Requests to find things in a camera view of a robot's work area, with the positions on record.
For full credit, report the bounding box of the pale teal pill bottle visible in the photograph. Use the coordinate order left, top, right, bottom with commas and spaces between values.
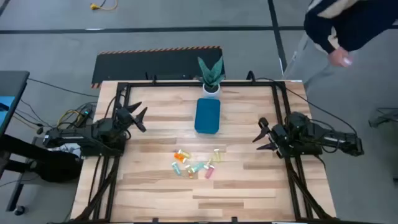
191, 161, 205, 174

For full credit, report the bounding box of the blue monitor screen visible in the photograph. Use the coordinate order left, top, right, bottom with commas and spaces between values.
0, 95, 16, 131

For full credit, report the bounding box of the white plant pot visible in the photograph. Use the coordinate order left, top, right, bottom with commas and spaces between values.
201, 82, 221, 100

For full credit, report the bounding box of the grey chair base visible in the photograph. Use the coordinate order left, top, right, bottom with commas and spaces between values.
368, 107, 398, 128

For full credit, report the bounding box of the person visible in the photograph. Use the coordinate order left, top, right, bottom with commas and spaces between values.
282, 0, 398, 91

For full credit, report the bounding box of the black aluminium rig frame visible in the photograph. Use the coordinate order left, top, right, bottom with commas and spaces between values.
73, 80, 335, 224

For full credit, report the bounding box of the green snake plant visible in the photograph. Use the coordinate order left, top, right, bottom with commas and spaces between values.
197, 55, 225, 90

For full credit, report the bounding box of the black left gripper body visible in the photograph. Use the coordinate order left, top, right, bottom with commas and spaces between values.
115, 105, 135, 126

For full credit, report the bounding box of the blue plastic basket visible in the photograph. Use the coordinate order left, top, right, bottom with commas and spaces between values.
194, 98, 221, 135

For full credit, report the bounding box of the black desk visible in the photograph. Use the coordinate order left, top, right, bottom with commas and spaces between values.
0, 70, 30, 217

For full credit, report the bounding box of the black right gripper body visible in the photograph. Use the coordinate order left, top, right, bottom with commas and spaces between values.
269, 123, 292, 158

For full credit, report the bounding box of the black power box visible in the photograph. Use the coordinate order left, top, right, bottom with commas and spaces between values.
74, 104, 96, 128

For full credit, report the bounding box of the orange pill bottle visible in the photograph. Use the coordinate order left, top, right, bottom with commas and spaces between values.
173, 151, 187, 164

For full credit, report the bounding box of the black office chair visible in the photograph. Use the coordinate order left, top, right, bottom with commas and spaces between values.
0, 133, 84, 184

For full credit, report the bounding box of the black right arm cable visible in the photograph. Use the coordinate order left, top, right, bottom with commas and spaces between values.
254, 77, 358, 135

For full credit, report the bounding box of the yellow floor cable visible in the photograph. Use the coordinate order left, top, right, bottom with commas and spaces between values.
90, 0, 119, 11

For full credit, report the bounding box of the black hazard-striped floor mat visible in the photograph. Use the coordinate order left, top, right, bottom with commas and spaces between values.
91, 45, 225, 90

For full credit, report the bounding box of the pink pill bottle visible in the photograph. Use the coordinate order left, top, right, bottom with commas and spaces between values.
204, 164, 216, 180

